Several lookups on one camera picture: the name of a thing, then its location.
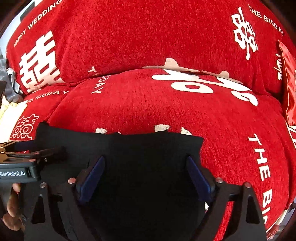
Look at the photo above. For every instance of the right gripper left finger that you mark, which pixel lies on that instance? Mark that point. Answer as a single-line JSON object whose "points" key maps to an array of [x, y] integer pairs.
{"points": [[59, 212]]}

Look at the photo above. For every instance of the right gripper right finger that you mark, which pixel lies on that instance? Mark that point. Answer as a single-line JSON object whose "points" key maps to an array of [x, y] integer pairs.
{"points": [[245, 221]]}

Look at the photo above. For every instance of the black fleece-lined pants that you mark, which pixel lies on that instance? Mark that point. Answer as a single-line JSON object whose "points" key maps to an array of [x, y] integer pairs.
{"points": [[145, 191]]}

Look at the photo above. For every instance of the person's left hand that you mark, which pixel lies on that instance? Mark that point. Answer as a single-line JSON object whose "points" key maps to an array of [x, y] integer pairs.
{"points": [[12, 219]]}

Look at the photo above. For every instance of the white bed sheet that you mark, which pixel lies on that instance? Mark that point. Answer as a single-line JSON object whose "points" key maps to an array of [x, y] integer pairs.
{"points": [[10, 113]]}

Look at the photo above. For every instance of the grey crumpled cloth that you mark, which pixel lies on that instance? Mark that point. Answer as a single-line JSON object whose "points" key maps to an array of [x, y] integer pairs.
{"points": [[9, 87]]}

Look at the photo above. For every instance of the red wedding quilt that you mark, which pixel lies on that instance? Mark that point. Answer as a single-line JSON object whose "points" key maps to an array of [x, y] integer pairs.
{"points": [[245, 135]]}

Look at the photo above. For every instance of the red wedding pillow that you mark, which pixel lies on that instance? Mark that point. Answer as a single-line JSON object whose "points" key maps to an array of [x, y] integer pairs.
{"points": [[69, 41]]}

